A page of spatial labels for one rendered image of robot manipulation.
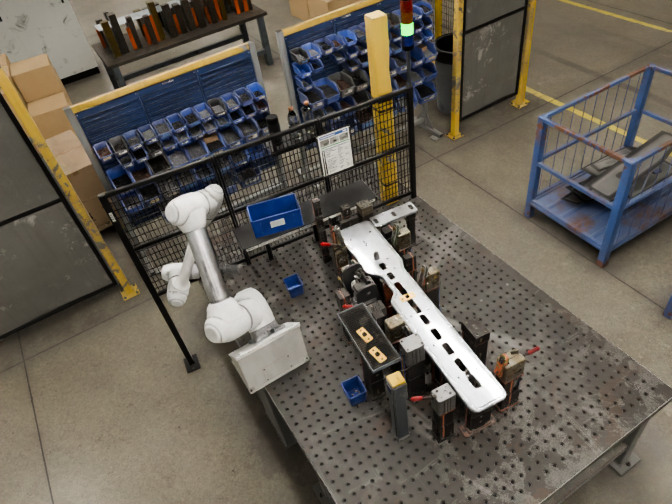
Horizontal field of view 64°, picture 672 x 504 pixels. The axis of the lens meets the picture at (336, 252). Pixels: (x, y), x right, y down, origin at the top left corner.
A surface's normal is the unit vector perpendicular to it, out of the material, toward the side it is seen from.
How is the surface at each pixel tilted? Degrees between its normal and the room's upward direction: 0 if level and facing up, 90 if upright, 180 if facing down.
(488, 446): 0
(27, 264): 91
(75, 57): 90
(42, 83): 90
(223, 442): 0
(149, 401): 0
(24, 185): 91
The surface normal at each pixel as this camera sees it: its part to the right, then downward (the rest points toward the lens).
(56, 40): 0.52, 0.54
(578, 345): -0.13, -0.72
